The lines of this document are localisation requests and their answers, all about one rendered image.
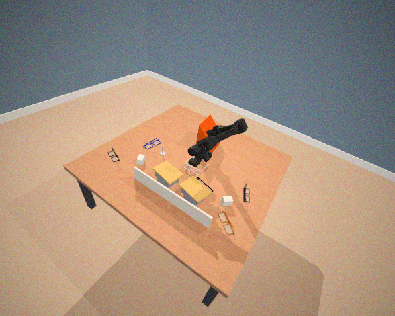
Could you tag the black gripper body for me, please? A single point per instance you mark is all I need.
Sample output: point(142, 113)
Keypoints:
point(195, 161)

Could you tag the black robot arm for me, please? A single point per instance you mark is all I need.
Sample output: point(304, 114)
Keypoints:
point(215, 135)

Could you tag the black-framed clear glasses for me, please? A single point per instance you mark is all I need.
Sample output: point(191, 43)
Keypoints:
point(112, 153)

